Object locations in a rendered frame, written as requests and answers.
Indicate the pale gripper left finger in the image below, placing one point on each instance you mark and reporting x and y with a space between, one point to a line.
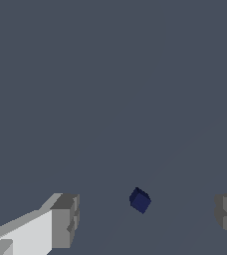
36 229

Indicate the small dark blue cube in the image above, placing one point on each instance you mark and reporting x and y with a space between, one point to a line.
140 201

